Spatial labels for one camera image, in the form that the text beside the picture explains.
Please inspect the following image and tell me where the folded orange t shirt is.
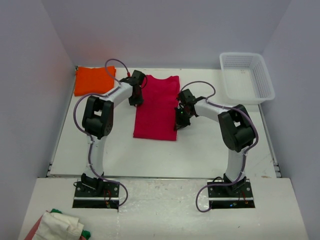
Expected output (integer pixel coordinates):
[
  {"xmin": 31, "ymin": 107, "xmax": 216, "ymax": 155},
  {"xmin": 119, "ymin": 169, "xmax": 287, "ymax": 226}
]
[{"xmin": 74, "ymin": 66, "xmax": 115, "ymax": 97}]

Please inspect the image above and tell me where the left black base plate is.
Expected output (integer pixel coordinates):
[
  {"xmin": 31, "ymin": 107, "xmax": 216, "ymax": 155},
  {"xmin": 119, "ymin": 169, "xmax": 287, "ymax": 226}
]
[{"xmin": 72, "ymin": 181, "xmax": 120, "ymax": 210}]

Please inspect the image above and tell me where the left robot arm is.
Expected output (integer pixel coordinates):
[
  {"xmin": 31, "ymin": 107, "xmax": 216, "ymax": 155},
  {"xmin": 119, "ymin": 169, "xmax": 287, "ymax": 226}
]
[{"xmin": 81, "ymin": 70, "xmax": 147, "ymax": 197}]

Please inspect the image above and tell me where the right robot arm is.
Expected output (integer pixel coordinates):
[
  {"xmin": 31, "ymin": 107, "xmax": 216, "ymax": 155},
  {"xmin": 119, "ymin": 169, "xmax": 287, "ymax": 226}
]
[{"xmin": 174, "ymin": 89, "xmax": 259, "ymax": 197}]

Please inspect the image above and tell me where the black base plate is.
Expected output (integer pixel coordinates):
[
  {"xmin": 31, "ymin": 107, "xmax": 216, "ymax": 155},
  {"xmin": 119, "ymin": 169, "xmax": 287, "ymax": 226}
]
[
  {"xmin": 208, "ymin": 180, "xmax": 256, "ymax": 210},
  {"xmin": 72, "ymin": 181, "xmax": 120, "ymax": 210}
]

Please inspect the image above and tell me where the magenta t shirt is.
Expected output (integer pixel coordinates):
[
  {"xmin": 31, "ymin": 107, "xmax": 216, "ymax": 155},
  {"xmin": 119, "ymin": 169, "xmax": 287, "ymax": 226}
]
[{"xmin": 133, "ymin": 75, "xmax": 180, "ymax": 141}]

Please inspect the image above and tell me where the cream white cloth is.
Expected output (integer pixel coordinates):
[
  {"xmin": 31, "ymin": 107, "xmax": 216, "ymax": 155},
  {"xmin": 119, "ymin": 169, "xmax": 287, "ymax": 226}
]
[{"xmin": 32, "ymin": 211, "xmax": 84, "ymax": 240}]

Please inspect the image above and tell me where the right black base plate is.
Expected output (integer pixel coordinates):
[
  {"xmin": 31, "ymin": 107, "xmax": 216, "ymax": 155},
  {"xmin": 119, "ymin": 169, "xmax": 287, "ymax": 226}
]
[{"xmin": 208, "ymin": 180, "xmax": 256, "ymax": 210}]

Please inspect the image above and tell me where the white plastic basket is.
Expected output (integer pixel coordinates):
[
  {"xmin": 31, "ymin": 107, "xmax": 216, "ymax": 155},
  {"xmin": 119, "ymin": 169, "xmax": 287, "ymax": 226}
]
[{"xmin": 219, "ymin": 52, "xmax": 275, "ymax": 105}]

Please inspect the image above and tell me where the pink cloth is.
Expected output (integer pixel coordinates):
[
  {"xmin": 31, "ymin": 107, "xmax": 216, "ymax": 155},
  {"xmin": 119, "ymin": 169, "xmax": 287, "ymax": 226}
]
[{"xmin": 24, "ymin": 217, "xmax": 42, "ymax": 240}]

